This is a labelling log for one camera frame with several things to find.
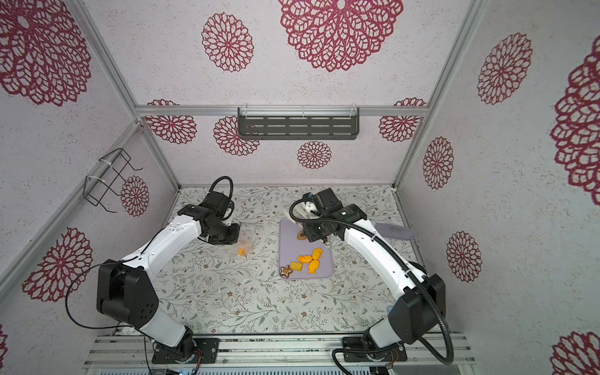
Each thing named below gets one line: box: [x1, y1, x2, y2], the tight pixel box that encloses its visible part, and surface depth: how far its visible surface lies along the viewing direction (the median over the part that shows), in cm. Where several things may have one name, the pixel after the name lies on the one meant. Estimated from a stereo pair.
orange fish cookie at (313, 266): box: [307, 259, 320, 275], surface depth 94 cm
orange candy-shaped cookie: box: [312, 246, 325, 261], surface depth 97 cm
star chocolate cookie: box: [279, 264, 293, 279], surface depth 92 cm
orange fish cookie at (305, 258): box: [296, 254, 313, 264], surface depth 96 cm
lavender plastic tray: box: [278, 217, 333, 279], surface depth 96 cm
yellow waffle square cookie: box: [289, 261, 304, 272], surface depth 94 cm
